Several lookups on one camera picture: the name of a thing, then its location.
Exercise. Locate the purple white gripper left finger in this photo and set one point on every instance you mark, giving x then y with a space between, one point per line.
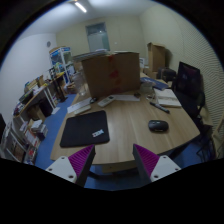
74 168

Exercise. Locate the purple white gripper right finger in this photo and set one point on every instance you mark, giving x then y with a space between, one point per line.
152 167

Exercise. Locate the black computer mouse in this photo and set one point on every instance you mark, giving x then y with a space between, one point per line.
158 126

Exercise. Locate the black mouse pad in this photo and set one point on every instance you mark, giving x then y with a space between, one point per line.
87 129

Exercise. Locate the black marker pen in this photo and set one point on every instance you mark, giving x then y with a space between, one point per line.
160 107

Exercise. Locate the low bookshelf with books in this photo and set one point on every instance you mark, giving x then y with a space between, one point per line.
22 146

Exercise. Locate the white keyboard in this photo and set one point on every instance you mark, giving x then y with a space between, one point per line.
78 105

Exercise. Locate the open white notebook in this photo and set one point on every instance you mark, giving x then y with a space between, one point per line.
167 97

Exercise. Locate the wooden side desk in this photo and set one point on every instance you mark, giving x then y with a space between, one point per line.
32 97

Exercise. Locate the white remote control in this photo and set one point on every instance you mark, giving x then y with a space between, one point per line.
106 101

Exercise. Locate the blue folder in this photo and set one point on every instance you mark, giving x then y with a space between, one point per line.
156 84

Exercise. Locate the black office chair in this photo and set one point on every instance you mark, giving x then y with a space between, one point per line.
188 90

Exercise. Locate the large cardboard box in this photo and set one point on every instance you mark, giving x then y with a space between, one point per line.
113 74

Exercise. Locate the glass display cabinet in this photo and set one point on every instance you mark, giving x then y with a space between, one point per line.
61 60

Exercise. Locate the tall cardboard box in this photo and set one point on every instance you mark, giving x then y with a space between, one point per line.
156 56

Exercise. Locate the ceiling light tube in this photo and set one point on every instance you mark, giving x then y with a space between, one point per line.
81 7

